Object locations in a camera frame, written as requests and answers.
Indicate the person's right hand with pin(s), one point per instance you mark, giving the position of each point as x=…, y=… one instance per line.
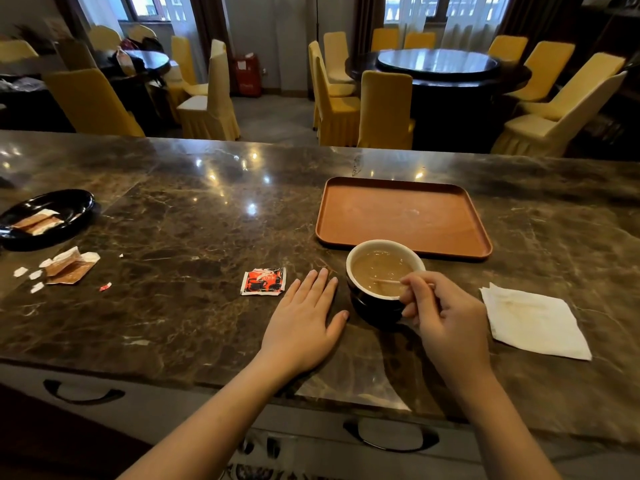
x=452, y=329

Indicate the person's left hand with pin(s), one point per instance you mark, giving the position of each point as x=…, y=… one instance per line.
x=297, y=334

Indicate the person's left thumb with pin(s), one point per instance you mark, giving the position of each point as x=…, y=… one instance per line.
x=339, y=324

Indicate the person's left little finger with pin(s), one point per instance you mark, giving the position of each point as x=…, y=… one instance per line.
x=289, y=294

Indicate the person's left middle finger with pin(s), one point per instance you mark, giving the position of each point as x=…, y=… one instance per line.
x=315, y=287

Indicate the person's right thumb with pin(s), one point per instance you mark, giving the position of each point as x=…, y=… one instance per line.
x=412, y=309

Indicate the thin wooden stir stick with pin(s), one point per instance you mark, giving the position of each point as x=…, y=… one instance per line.
x=387, y=281

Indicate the person's left forearm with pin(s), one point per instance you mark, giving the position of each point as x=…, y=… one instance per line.
x=215, y=424

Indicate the person's right forearm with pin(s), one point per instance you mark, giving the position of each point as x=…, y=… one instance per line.
x=505, y=434

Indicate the red and black sachet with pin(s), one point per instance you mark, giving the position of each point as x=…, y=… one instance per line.
x=263, y=282

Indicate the black cup with milky drink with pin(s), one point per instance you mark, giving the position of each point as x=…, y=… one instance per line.
x=367, y=307

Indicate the orange rectangular tray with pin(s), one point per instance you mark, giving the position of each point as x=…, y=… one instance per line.
x=400, y=214

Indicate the white paper napkin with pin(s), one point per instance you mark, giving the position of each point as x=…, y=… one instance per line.
x=532, y=322

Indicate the grey counter drawer front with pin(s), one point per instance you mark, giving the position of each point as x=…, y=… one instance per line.
x=150, y=409

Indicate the small red paper scrap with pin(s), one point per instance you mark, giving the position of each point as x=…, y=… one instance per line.
x=105, y=286

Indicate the group of yellow covered chairs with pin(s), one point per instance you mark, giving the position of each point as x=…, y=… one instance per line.
x=385, y=109
x=95, y=104

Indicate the large dark round dining table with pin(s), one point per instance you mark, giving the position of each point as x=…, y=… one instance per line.
x=450, y=104

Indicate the torn brown sachet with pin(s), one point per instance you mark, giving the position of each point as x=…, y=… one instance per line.
x=62, y=260
x=75, y=272

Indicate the red fire extinguisher box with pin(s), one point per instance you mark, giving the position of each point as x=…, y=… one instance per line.
x=248, y=74

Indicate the black oval dish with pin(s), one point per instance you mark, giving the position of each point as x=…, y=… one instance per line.
x=65, y=204

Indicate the round glass turntable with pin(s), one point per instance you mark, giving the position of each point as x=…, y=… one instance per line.
x=437, y=60

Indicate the dark brown curtain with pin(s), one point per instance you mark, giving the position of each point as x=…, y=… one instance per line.
x=212, y=29
x=367, y=19

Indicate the small dark round dining table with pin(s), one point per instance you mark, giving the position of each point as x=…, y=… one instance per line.
x=150, y=59

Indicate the dark bags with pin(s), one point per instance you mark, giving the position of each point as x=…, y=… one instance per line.
x=140, y=47

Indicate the dark side table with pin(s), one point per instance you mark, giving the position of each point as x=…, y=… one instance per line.
x=30, y=107

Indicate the window with dark frame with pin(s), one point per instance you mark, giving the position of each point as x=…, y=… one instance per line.
x=145, y=5
x=430, y=5

